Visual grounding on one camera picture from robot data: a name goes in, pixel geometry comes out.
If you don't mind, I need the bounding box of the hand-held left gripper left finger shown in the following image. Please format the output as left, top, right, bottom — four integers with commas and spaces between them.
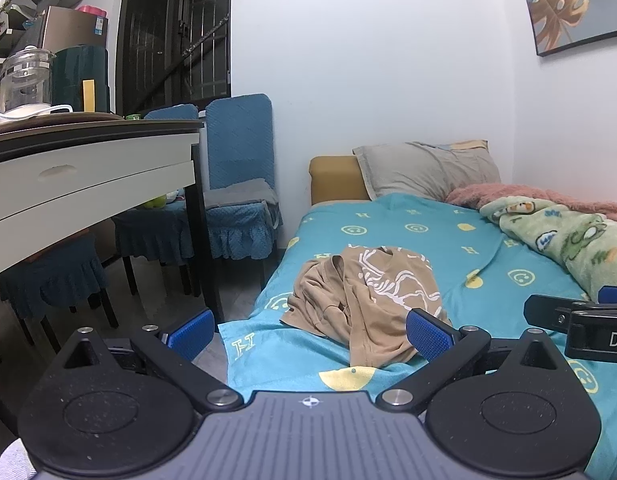
58, 308, 244, 413

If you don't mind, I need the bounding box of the dark grilled door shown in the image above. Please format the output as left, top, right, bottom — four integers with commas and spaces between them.
115, 0, 233, 117

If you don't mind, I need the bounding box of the pink fluffy blanket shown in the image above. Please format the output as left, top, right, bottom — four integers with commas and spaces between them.
446, 183, 617, 229

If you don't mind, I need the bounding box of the mustard headboard cushion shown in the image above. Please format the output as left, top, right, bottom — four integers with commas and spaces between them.
309, 155, 372, 206

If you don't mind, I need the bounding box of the grey pillow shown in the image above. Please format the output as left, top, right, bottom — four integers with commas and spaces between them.
353, 141, 502, 200

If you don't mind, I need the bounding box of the glass kettle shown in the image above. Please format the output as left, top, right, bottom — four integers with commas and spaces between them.
0, 45, 72, 124

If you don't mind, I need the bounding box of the yellow pillow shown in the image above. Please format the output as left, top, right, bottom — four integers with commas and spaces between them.
429, 139, 489, 152

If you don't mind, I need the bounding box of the white table with dark top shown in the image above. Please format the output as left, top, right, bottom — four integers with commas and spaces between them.
0, 111, 225, 323

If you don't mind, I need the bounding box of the tall blue covered chair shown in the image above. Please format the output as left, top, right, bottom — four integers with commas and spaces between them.
205, 93, 284, 287

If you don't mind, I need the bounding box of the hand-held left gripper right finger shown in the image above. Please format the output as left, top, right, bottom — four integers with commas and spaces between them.
377, 308, 574, 413

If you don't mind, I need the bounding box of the bronze fridge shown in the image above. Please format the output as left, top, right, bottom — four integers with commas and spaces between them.
40, 5, 110, 54

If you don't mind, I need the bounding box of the dark green box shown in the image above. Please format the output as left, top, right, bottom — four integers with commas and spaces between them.
52, 44, 112, 114

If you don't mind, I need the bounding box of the leaf wall picture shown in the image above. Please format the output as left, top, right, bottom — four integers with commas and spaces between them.
515, 0, 617, 58

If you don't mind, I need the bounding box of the dark blue covered chair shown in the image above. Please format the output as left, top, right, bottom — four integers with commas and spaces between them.
0, 231, 120, 353

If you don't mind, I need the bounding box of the green cartoon printed blanket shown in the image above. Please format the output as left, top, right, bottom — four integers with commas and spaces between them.
479, 196, 617, 304

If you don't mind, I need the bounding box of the tan printed t-shirt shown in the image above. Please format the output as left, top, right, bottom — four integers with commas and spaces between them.
280, 245, 453, 368

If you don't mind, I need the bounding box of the grey cloth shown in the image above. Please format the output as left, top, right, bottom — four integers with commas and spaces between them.
203, 178, 280, 210

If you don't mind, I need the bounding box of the teal smiley bed sheet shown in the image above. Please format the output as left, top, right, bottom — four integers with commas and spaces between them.
218, 192, 617, 471

